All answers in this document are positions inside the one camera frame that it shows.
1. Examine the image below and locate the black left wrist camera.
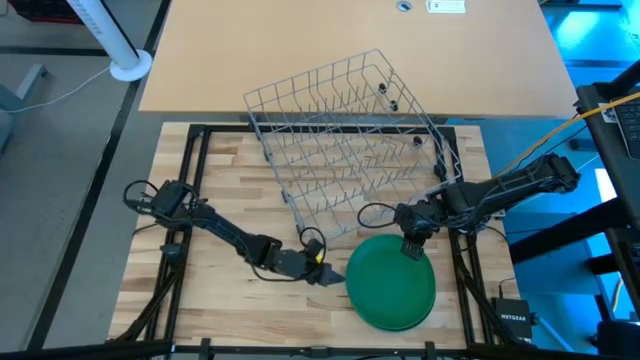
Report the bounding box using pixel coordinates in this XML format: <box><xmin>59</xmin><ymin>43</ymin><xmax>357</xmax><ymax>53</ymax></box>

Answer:
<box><xmin>303</xmin><ymin>238</ymin><xmax>327</xmax><ymax>265</ymax></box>

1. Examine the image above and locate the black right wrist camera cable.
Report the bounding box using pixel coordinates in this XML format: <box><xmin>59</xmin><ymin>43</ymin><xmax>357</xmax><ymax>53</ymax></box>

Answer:
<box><xmin>356</xmin><ymin>201</ymin><xmax>401</xmax><ymax>230</ymax></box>

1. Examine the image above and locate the yellow cable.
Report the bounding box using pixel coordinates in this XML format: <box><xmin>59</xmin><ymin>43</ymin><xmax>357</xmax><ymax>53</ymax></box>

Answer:
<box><xmin>494</xmin><ymin>91</ymin><xmax>640</xmax><ymax>176</ymax></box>

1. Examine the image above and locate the black side cart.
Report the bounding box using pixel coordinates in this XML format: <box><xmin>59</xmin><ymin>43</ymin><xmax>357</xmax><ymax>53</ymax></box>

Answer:
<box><xmin>508</xmin><ymin>59</ymin><xmax>640</xmax><ymax>321</ymax></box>

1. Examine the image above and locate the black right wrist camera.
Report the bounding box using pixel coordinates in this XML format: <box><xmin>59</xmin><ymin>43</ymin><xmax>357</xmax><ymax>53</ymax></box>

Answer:
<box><xmin>393</xmin><ymin>202</ymin><xmax>417</xmax><ymax>227</ymax></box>

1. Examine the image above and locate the white power strip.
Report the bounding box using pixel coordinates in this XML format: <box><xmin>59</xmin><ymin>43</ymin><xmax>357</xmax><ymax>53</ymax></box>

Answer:
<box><xmin>425</xmin><ymin>0</ymin><xmax>467</xmax><ymax>15</ymax></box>

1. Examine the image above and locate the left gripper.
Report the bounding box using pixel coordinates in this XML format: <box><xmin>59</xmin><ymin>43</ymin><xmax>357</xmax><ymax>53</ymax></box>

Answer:
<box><xmin>272</xmin><ymin>247</ymin><xmax>346</xmax><ymax>287</ymax></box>

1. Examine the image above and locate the dark red crate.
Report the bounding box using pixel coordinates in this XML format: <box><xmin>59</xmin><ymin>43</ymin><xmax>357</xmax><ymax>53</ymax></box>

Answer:
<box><xmin>7</xmin><ymin>0</ymin><xmax>84</xmax><ymax>25</ymax></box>

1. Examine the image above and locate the tan wooden desk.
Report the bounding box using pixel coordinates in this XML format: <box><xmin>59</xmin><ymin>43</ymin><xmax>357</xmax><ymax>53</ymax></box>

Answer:
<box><xmin>138</xmin><ymin>0</ymin><xmax>580</xmax><ymax>120</ymax></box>

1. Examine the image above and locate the black aluminium table frame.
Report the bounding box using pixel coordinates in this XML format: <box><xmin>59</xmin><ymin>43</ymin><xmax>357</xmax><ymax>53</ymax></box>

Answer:
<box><xmin>0</xmin><ymin>123</ymin><xmax>640</xmax><ymax>360</ymax></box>

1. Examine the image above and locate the black left wrist camera cable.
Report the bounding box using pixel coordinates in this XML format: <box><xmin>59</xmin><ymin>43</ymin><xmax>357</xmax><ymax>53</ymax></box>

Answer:
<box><xmin>248</xmin><ymin>226</ymin><xmax>328</xmax><ymax>283</ymax></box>

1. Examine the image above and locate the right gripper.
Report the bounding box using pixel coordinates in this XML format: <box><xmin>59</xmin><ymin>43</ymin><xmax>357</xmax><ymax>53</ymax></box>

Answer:
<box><xmin>400</xmin><ymin>194</ymin><xmax>451</xmax><ymax>262</ymax></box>

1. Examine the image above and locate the grey metal furniture leg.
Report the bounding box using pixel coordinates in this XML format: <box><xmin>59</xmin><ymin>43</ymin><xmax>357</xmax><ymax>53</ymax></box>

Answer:
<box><xmin>0</xmin><ymin>63</ymin><xmax>50</xmax><ymax>152</ymax></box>

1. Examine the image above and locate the white sticker with print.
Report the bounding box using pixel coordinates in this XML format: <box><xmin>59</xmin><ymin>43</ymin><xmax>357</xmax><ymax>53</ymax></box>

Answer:
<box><xmin>596</xmin><ymin>102</ymin><xmax>620</xmax><ymax>124</ymax></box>

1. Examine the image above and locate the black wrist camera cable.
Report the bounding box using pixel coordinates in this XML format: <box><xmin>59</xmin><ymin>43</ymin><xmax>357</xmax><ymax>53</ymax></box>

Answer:
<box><xmin>356</xmin><ymin>201</ymin><xmax>401</xmax><ymax>230</ymax></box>
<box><xmin>248</xmin><ymin>226</ymin><xmax>328</xmax><ymax>283</ymax></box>

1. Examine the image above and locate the black left arm base cable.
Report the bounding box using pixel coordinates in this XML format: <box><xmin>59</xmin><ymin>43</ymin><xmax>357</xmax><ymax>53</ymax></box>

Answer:
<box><xmin>121</xmin><ymin>178</ymin><xmax>162</xmax><ymax>215</ymax></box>

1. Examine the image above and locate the black Netgear network switch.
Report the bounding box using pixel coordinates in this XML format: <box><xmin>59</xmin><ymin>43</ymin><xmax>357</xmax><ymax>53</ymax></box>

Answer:
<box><xmin>491</xmin><ymin>296</ymin><xmax>534</xmax><ymax>344</ymax></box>

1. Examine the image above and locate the white tower fan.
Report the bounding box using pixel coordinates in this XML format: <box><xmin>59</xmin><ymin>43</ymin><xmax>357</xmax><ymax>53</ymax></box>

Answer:
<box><xmin>67</xmin><ymin>0</ymin><xmax>154</xmax><ymax>83</ymax></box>

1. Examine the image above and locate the black keyboard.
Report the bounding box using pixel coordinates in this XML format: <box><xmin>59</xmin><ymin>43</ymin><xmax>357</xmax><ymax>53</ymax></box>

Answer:
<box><xmin>612</xmin><ymin>97</ymin><xmax>640</xmax><ymax>161</ymax></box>

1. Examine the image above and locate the black bulky object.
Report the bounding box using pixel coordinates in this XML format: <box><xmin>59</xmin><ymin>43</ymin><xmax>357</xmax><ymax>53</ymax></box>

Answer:
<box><xmin>594</xmin><ymin>319</ymin><xmax>640</xmax><ymax>360</ymax></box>

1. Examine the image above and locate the white fan power cable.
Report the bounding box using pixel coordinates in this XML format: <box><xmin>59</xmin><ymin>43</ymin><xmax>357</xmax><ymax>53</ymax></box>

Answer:
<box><xmin>8</xmin><ymin>65</ymin><xmax>114</xmax><ymax>114</ymax></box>

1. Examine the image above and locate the grey wire dish rack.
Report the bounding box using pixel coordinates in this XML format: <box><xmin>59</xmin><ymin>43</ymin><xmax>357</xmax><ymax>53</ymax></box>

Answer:
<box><xmin>243</xmin><ymin>48</ymin><xmax>458</xmax><ymax>242</ymax></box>

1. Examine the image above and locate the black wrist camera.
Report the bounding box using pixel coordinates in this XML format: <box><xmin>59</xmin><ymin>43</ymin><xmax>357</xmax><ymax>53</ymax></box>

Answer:
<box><xmin>303</xmin><ymin>238</ymin><xmax>327</xmax><ymax>265</ymax></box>
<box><xmin>393</xmin><ymin>202</ymin><xmax>417</xmax><ymax>227</ymax></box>

